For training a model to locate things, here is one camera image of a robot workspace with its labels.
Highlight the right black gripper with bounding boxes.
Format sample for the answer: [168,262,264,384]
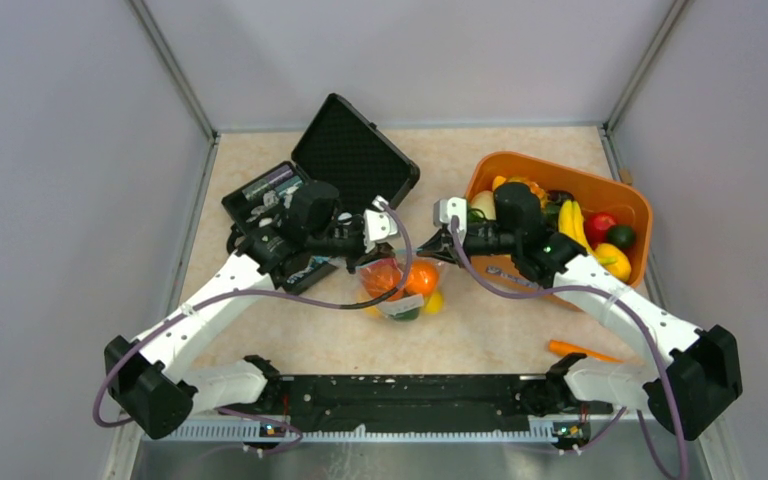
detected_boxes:
[418,222,520,269]

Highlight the orange tangerine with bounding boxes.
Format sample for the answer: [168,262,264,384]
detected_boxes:
[405,259,440,296]

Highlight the small orange pumpkin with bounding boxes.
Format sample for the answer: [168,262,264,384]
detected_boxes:
[359,260,402,298]

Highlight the clear zip top bag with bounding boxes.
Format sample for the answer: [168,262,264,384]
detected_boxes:
[356,250,452,324]

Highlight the yellow orange peach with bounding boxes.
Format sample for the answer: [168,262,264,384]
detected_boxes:
[421,290,444,315]

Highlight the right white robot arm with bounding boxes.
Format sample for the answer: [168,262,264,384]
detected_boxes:
[417,183,743,440]

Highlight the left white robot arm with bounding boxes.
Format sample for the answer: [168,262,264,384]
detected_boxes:
[93,181,409,439]

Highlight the white radish with leaves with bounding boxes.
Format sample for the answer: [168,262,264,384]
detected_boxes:
[467,190,496,223]

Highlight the orange pineapple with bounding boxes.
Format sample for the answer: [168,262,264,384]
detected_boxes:
[506,176,548,208]

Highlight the black poker chip case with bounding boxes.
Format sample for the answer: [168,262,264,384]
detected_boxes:
[221,93,420,295]

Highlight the yellow banana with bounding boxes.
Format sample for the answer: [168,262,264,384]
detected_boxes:
[558,200,599,262]

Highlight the orange carrot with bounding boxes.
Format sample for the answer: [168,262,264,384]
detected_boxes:
[548,340,621,363]

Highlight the orange plastic basket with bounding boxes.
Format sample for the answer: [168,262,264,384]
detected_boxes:
[465,151,653,288]

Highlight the dark green avocado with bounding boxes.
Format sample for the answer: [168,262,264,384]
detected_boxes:
[605,224,637,251]

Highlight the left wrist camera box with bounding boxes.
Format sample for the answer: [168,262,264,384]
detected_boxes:
[362,195,399,250]

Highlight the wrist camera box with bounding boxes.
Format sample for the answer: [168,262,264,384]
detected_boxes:
[432,197,468,234]
[362,195,399,250]

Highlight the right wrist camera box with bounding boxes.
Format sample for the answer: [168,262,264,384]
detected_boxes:
[432,197,468,234]

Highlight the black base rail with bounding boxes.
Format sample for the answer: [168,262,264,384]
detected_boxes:
[225,356,615,449]

